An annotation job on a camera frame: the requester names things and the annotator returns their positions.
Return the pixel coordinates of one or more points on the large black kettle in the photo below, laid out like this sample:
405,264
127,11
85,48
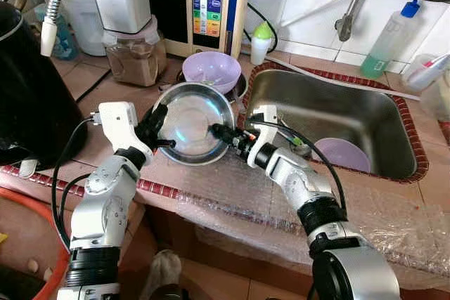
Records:
35,103

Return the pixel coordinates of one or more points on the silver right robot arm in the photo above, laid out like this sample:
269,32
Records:
295,177

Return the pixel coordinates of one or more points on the teal plastic bottle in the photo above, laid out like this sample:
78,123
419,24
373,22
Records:
63,41

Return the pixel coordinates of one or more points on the water ioniser with button panel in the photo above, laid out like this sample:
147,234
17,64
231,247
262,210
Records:
209,12

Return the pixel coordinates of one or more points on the dark round plate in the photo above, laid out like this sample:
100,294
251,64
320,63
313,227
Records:
242,89

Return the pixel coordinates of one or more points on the small green-capped white bottle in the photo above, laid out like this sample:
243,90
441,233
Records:
261,46

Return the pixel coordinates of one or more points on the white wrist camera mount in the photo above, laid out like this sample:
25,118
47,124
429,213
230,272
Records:
264,142
116,121

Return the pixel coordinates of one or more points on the stainless steel plate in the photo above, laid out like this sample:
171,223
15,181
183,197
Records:
190,124

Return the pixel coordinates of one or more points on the metal faucet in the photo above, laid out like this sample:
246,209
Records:
344,27

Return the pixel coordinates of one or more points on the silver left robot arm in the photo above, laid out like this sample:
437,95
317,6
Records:
105,201

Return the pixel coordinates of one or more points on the clear bubble wrap sheet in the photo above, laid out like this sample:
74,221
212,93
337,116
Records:
281,205

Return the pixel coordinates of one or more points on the glass jar of brown powder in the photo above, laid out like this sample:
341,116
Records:
136,60

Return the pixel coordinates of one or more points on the blue-capped green soap bottle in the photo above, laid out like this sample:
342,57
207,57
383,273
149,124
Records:
387,43

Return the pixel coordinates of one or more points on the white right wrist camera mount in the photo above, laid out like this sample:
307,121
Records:
264,142

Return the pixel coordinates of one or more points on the purple plastic bowl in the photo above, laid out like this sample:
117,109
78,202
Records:
344,156
211,68

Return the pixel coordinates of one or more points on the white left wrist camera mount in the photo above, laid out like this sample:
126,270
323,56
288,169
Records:
116,121

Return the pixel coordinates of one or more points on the clear plastic cup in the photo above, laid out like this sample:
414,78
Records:
420,74

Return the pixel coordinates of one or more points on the steel fork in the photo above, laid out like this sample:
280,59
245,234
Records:
299,147

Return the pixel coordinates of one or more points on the stainless steel sink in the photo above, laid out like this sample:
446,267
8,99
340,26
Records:
337,107

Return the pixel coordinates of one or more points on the white jar with green lid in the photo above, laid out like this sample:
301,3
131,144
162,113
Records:
84,15

